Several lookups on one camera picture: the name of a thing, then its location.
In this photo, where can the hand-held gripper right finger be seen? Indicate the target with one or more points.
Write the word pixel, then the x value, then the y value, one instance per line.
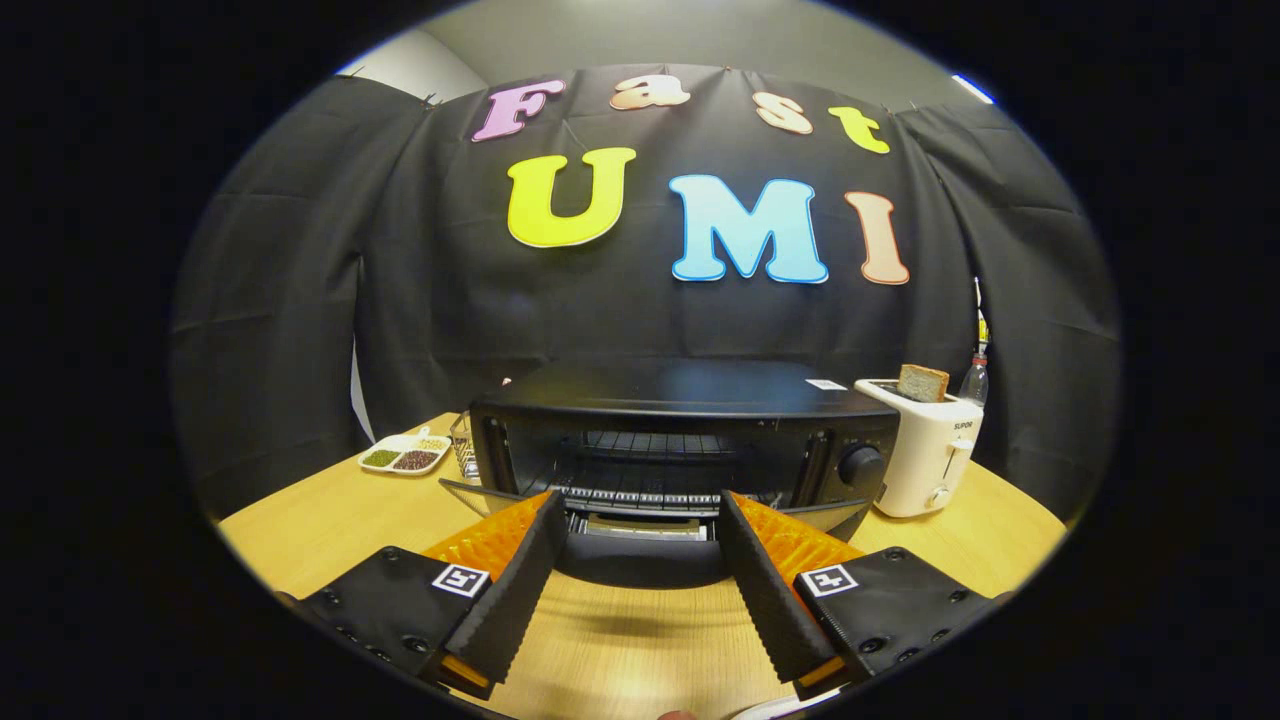
pixel 770 600

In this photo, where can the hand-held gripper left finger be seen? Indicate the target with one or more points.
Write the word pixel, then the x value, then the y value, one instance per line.
pixel 520 600

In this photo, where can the brown bread slice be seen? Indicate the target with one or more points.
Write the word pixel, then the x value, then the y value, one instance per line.
pixel 922 383

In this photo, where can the black toaster oven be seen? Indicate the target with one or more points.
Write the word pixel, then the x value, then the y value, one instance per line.
pixel 680 385

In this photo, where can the clear plastic water bottle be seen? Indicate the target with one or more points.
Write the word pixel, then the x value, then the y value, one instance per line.
pixel 975 385

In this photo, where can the white divided dish with beans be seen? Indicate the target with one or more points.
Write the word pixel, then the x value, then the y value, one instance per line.
pixel 400 460

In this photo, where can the white toaster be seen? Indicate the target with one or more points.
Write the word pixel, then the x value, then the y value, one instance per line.
pixel 925 460

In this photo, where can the black backdrop cloth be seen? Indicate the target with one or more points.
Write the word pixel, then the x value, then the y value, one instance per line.
pixel 300 250

